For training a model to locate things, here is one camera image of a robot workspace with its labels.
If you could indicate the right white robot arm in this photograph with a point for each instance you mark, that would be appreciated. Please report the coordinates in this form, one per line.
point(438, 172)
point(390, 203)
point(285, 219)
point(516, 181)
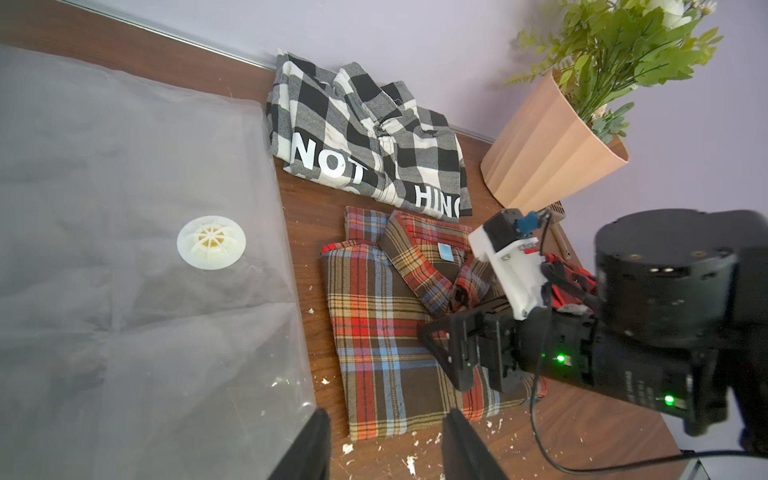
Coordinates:
point(673, 320)

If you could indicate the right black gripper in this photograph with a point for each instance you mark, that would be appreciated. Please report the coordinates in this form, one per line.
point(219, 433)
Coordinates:
point(579, 351)

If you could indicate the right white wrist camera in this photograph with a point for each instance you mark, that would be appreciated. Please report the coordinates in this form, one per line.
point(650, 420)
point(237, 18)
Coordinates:
point(507, 242)

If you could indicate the peach flower pot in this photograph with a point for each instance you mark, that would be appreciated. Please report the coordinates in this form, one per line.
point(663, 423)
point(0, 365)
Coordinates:
point(546, 153)

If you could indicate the multicolour plaid shirt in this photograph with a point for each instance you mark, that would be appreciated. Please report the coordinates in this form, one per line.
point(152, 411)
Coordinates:
point(393, 273)

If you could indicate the clear plastic vacuum bag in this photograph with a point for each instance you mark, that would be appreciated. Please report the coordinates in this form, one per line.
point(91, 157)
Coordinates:
point(118, 359)

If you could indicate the black white plaid shirt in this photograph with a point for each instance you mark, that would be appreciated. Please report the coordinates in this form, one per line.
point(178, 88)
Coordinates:
point(342, 130)

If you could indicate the green artificial plant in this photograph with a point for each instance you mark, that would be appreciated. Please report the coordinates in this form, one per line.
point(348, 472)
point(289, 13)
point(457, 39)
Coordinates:
point(604, 50)

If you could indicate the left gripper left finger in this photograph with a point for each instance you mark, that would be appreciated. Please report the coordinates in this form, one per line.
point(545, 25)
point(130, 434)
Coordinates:
point(309, 456)

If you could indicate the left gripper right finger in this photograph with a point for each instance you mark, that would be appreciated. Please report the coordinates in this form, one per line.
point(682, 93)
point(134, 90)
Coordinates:
point(464, 454)

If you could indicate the white round bag valve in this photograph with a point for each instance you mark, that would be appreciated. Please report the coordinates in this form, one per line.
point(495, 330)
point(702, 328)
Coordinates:
point(211, 243)

